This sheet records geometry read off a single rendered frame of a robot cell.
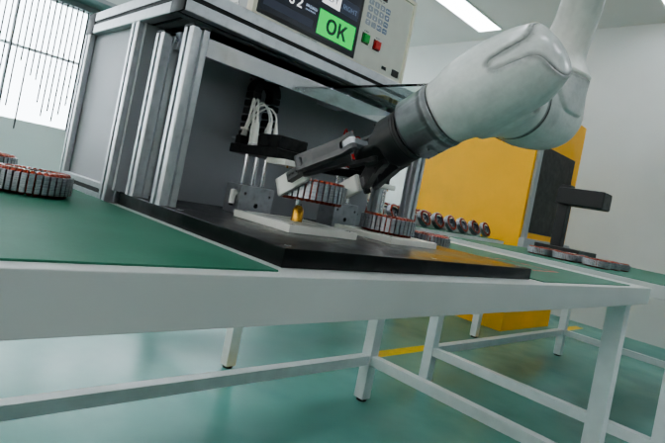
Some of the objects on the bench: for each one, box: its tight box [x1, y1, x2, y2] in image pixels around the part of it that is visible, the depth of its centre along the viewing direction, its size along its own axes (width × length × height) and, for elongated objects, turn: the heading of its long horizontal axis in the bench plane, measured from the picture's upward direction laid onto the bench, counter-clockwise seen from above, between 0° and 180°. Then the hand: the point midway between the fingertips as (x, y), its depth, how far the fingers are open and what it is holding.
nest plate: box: [333, 223, 437, 249], centre depth 101 cm, size 15×15×1 cm
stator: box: [0, 162, 74, 199], centre depth 76 cm, size 11×11×4 cm
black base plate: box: [118, 192, 531, 280], centre depth 93 cm, size 47×64×2 cm
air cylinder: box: [223, 182, 274, 214], centre depth 94 cm, size 5×8×6 cm
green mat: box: [449, 242, 630, 286], centre depth 154 cm, size 94×61×1 cm, turn 134°
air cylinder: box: [316, 203, 358, 226], centre depth 111 cm, size 5×8×6 cm
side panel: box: [58, 21, 145, 204], centre depth 98 cm, size 28×3×32 cm, turn 134°
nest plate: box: [234, 209, 357, 240], centre depth 84 cm, size 15×15×1 cm
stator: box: [411, 230, 451, 248], centre depth 134 cm, size 11×11×4 cm
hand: (313, 188), depth 82 cm, fingers closed on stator, 11 cm apart
